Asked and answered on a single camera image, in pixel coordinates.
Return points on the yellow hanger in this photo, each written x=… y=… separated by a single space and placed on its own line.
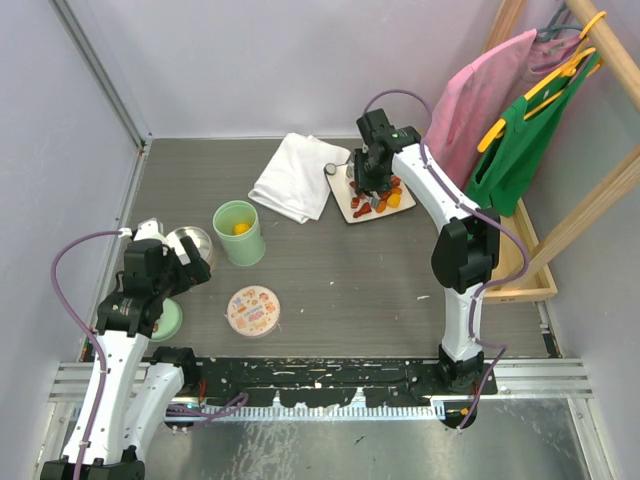
x=565 y=70

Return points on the grey hanger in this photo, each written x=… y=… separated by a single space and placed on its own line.
x=552 y=35

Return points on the wooden clothes rack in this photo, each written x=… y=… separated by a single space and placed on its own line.
x=572 y=217

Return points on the tall green canister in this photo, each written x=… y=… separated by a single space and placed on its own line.
x=244 y=250

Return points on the aluminium rail frame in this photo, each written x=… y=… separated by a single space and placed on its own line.
x=511 y=380

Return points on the green canister lid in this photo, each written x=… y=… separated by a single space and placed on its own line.
x=169 y=322

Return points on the pink shirt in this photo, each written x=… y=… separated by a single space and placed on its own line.
x=475 y=98

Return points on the white folded cloth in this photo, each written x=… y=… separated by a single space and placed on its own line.
x=293 y=183

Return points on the round bakery tin lid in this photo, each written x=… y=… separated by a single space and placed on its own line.
x=253 y=311

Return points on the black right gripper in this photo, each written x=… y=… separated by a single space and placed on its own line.
x=362 y=182

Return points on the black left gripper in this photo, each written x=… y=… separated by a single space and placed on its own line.
x=197 y=271

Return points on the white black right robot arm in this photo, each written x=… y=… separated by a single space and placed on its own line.
x=467 y=247

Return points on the round silver tin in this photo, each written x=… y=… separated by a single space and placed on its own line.
x=190 y=239

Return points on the green shirt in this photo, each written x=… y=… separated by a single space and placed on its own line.
x=506 y=169

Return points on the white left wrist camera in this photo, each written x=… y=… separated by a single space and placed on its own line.
x=149 y=229

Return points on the orange food pieces pile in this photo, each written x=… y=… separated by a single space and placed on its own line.
x=364 y=204

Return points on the white square plate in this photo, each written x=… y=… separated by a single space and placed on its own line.
x=339 y=186

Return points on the yellow corn piece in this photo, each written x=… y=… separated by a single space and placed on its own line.
x=241 y=228

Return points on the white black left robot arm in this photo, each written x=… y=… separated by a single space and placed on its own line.
x=115 y=426

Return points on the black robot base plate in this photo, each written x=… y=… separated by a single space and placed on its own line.
x=319 y=382

